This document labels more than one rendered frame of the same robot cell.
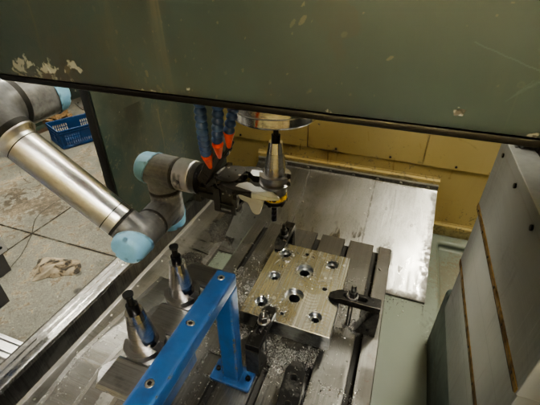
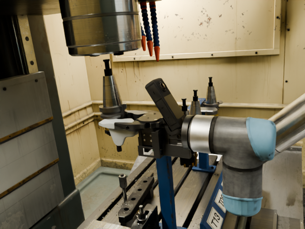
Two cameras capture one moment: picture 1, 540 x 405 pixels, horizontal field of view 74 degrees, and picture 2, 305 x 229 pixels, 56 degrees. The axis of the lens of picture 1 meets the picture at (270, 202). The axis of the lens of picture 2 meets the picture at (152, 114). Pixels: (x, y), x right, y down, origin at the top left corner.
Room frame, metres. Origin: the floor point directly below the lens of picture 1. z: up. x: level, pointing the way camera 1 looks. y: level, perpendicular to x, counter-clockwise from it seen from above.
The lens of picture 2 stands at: (1.25, 0.13, 1.53)
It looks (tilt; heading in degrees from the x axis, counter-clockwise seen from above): 17 degrees down; 185
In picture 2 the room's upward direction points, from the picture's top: 5 degrees counter-clockwise
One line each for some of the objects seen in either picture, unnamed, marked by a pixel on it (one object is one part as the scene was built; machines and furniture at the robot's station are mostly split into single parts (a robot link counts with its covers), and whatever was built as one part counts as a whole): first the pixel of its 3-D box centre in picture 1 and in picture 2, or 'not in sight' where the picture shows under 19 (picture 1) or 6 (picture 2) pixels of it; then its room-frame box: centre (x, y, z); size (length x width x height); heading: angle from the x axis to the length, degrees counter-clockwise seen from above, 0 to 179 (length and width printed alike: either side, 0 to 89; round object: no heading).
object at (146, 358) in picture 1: (146, 345); not in sight; (0.34, 0.19, 1.21); 0.06 x 0.06 x 0.03
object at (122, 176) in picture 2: not in sight; (124, 189); (0.32, -0.08, 0.96); 0.03 x 0.03 x 0.13
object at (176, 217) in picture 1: (165, 210); (242, 180); (0.72, 0.26, 1.21); 0.11 x 0.08 x 0.11; 165
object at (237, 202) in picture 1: (220, 186); (166, 133); (0.67, 0.11, 1.31); 0.12 x 0.08 x 0.09; 67
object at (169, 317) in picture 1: (165, 318); not in sight; (0.40, 0.18, 1.21); 0.07 x 0.05 x 0.01; 69
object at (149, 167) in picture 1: (161, 170); (243, 139); (0.74, 0.25, 1.31); 0.11 x 0.08 x 0.09; 67
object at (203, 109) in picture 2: not in sight; (208, 109); (0.19, 0.25, 1.21); 0.07 x 0.05 x 0.01; 69
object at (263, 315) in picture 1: (262, 333); (144, 226); (0.54, 0.02, 0.97); 0.13 x 0.03 x 0.15; 159
